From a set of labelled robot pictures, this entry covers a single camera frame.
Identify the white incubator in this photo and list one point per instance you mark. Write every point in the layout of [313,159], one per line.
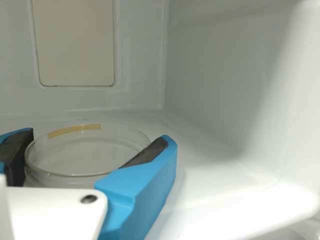
[212,75]

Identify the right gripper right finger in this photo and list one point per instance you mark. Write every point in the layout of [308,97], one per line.
[140,190]

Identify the petri dish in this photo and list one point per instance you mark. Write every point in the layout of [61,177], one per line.
[75,160]

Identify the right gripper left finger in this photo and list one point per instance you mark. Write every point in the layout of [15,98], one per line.
[13,147]

